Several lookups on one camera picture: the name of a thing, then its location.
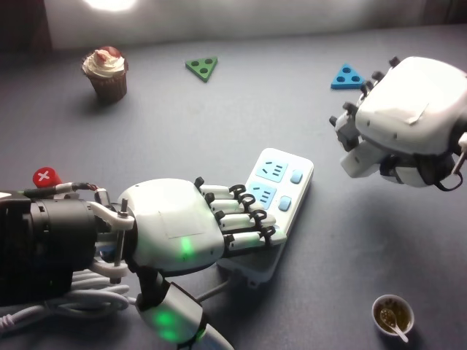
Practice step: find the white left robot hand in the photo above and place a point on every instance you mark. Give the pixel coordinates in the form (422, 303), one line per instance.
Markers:
(171, 218)

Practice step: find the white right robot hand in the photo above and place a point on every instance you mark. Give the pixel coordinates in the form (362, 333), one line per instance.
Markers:
(408, 105)

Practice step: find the white power strip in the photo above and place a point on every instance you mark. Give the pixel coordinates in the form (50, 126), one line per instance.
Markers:
(281, 153)

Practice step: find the blue triangle block with holes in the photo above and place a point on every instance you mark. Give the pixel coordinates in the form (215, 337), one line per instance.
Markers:
(346, 81)

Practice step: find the grey table cloth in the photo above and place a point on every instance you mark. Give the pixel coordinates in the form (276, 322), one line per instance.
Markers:
(182, 109)

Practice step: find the red cylinder with white cross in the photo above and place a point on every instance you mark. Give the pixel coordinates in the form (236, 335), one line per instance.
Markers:
(44, 176)

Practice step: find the green triangle block with holes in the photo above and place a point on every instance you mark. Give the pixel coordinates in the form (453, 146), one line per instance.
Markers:
(202, 67)

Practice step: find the toy cupcake with white frosting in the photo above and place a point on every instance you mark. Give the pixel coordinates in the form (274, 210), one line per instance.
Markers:
(106, 74)

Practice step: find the white backdrop sheet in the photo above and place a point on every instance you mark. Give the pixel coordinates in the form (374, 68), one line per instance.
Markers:
(255, 18)

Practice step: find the small white bowl of beans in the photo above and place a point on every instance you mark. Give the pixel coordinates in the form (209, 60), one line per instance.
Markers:
(401, 310)

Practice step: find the small white spoon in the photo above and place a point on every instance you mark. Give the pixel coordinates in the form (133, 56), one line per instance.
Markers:
(387, 316)

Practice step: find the brown board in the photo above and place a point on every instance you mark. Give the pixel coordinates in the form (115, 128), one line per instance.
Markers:
(22, 22)

